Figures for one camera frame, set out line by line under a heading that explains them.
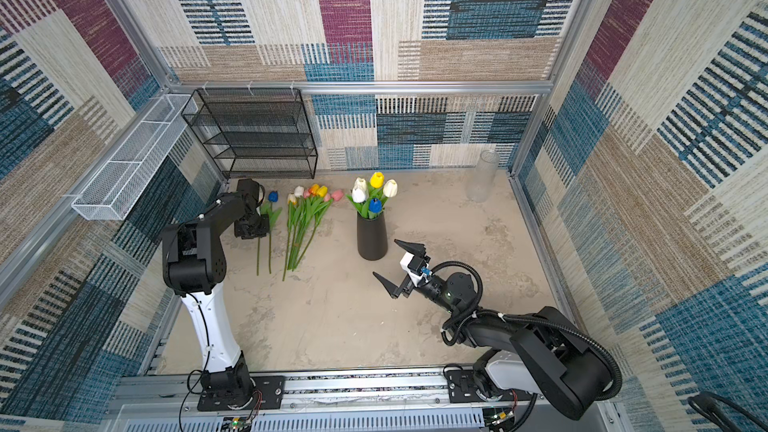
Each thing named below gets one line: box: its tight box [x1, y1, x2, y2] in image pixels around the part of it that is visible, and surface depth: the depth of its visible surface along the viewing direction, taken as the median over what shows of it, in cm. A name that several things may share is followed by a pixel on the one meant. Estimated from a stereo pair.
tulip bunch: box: [282, 184, 332, 282], surface depth 107 cm
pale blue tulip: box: [352, 188, 366, 203], surface depth 77 cm
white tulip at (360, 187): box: [352, 176, 367, 197], surface depth 79 cm
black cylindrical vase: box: [357, 211, 388, 261], surface depth 93 cm
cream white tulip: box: [383, 179, 398, 198], surface depth 76 cm
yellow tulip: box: [370, 171, 385, 189], surface depth 79 cm
